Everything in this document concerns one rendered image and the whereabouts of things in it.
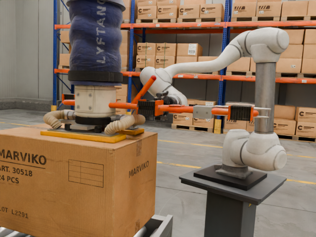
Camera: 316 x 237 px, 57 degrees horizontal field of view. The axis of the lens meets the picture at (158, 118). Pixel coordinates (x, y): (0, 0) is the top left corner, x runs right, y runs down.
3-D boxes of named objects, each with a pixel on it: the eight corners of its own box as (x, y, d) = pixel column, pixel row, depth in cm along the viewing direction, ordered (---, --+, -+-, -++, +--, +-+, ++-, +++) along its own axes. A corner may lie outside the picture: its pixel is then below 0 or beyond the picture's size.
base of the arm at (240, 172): (220, 166, 195) (220, 157, 195) (253, 172, 183) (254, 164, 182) (208, 171, 180) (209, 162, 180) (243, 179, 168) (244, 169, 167)
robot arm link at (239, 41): (221, 43, 165) (240, 40, 154) (240, 26, 172) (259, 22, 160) (230, 62, 171) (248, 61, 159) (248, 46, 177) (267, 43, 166)
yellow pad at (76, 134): (39, 135, 118) (39, 123, 118) (56, 131, 128) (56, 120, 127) (114, 143, 107) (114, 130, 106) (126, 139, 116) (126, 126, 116)
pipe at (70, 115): (43, 126, 120) (43, 112, 119) (78, 120, 143) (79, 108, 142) (117, 133, 108) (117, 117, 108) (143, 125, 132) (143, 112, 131)
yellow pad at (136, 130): (68, 129, 136) (68, 118, 135) (81, 126, 145) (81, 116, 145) (135, 135, 125) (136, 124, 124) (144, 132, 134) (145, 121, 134)
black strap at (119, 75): (56, 80, 117) (56, 69, 116) (88, 81, 139) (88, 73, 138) (106, 81, 109) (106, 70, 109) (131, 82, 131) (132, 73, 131)
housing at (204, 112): (192, 118, 108) (192, 106, 107) (196, 116, 114) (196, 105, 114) (211, 119, 105) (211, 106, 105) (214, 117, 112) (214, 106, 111)
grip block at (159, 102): (135, 114, 114) (135, 99, 113) (145, 113, 123) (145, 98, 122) (155, 116, 111) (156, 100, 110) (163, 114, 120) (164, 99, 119)
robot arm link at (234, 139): (234, 159, 191) (237, 126, 188) (256, 166, 175) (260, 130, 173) (216, 161, 182) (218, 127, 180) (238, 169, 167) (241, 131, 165)
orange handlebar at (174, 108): (40, 105, 131) (40, 97, 130) (79, 102, 159) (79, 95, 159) (258, 119, 100) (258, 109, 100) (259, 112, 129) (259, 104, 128)
